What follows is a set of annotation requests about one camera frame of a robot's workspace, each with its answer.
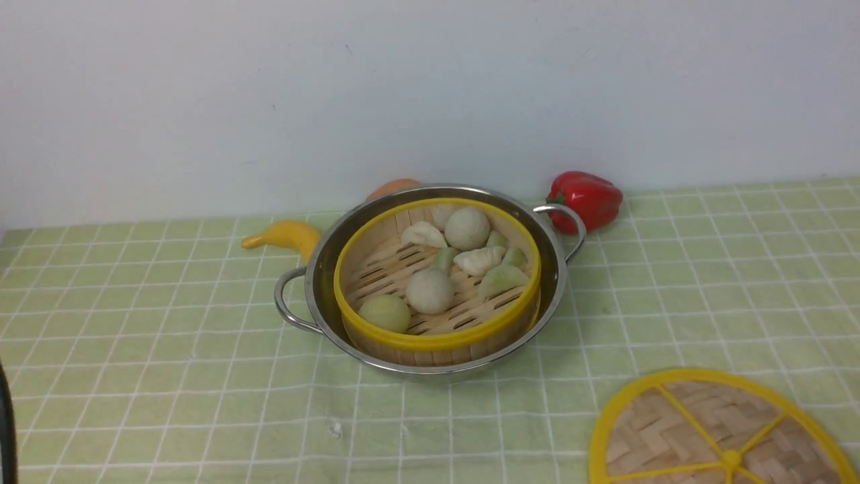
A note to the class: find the yellow toy banana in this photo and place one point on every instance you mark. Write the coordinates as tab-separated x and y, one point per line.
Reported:
290	234

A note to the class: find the white crescent dumpling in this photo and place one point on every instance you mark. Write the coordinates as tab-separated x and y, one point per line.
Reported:
423	233
478	262

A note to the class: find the stainless steel pot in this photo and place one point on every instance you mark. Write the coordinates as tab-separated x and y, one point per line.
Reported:
305	296

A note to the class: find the orange toy fruit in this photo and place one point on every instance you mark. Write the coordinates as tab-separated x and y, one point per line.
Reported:
393	186

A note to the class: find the green round bun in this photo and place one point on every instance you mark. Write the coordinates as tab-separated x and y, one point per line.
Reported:
386	311

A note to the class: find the red toy bell pepper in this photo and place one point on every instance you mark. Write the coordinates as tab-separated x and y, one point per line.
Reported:
595	199

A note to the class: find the green crescent dumpling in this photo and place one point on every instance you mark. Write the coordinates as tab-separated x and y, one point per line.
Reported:
501	279
514	257
444	259
496	239

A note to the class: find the white dumpling at rim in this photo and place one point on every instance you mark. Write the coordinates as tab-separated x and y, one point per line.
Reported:
440	213

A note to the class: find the green checkered tablecloth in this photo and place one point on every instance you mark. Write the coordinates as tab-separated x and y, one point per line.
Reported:
153	352

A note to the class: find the yellow rimmed woven steamer lid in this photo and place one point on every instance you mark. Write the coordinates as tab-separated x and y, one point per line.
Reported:
692	425

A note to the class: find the white round bun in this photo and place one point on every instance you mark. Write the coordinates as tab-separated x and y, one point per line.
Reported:
467	229
430	291

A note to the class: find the yellow rimmed bamboo steamer basket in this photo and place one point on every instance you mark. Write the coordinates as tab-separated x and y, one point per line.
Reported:
374	261

